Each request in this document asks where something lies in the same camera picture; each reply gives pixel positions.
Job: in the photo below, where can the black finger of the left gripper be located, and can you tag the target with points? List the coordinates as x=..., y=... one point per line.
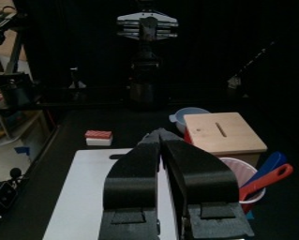
x=145, y=29
x=153, y=29

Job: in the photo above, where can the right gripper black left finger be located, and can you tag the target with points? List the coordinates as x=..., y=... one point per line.
x=130, y=187

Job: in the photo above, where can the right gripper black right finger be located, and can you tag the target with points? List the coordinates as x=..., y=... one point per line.
x=206, y=187

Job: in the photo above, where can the white cutting board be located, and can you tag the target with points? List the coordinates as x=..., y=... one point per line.
x=78, y=193

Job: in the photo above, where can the red plastic cup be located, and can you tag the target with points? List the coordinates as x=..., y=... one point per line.
x=240, y=168

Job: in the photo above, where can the small blue tape piece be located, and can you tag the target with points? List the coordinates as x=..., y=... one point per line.
x=249, y=215

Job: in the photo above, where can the black backdrop cloth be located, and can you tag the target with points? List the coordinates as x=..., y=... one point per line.
x=218, y=31

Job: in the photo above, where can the red white toy nigiri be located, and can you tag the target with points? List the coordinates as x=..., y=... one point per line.
x=98, y=139

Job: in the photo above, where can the wooden box with red drawer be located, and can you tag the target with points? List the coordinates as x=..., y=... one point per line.
x=222, y=134

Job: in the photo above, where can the blue plastic toy utensil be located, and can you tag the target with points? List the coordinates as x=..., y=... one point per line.
x=273, y=162

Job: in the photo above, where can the grey plastic bowl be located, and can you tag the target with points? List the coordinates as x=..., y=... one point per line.
x=184, y=117

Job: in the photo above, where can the small black microphone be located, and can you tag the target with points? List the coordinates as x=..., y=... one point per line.
x=15, y=172

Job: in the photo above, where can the black box device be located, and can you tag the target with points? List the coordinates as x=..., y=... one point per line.
x=3, y=197

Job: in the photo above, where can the black device on stand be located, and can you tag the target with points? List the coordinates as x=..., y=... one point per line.
x=14, y=89

